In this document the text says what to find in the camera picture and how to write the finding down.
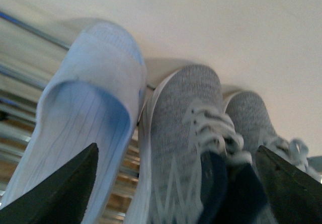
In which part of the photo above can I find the light blue slipper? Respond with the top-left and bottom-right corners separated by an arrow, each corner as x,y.
2,21 -> 147,223

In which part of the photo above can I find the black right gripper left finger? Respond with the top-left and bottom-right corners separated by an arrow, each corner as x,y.
1,143 -> 99,223

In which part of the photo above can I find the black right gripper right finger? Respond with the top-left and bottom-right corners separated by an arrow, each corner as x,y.
256,145 -> 321,223

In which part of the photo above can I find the grey knit sneaker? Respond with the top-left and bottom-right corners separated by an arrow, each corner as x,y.
124,65 -> 275,223
224,91 -> 321,183

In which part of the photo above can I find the black metal shoe rack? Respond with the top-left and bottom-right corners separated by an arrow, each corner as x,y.
1,13 -> 139,223

